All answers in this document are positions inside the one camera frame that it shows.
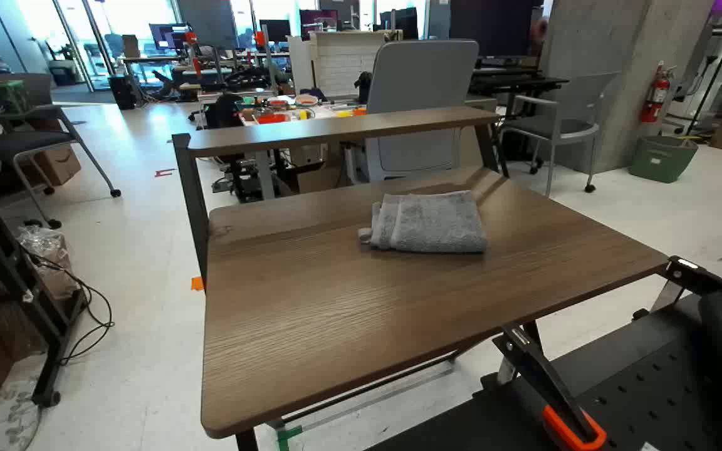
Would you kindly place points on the grey folded towel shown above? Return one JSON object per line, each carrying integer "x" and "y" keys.
{"x": 436, "y": 222}

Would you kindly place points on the cluttered white table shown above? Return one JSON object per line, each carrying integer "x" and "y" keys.
{"x": 286, "y": 113}

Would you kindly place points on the white office chair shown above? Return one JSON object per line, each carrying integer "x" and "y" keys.
{"x": 420, "y": 75}

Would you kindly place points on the black desk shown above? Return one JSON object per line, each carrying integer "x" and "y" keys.
{"x": 514, "y": 81}

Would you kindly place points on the row of monitors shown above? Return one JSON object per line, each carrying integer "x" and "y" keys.
{"x": 286, "y": 28}

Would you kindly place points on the grey chair on casters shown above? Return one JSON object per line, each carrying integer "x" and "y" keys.
{"x": 555, "y": 127}

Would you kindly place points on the large dark monitor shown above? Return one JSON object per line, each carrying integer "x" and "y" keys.
{"x": 492, "y": 28}

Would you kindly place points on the green plastic bin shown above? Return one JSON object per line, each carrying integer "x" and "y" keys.
{"x": 660, "y": 160}

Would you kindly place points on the small cardboard box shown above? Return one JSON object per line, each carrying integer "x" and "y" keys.
{"x": 60, "y": 165}

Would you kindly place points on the clear plastic bag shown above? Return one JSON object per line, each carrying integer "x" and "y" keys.
{"x": 47, "y": 250}

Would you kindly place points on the red fire extinguisher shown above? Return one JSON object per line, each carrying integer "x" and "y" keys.
{"x": 653, "y": 100}

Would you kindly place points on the black spring clamp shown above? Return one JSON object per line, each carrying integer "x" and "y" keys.
{"x": 690, "y": 275}

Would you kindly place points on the grey chair with dark seat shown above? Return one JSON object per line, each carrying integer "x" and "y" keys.
{"x": 22, "y": 143}

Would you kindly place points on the black metal rack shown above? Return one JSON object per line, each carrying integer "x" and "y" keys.
{"x": 4, "y": 263}

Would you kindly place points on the black stand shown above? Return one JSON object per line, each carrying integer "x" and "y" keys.
{"x": 718, "y": 69}

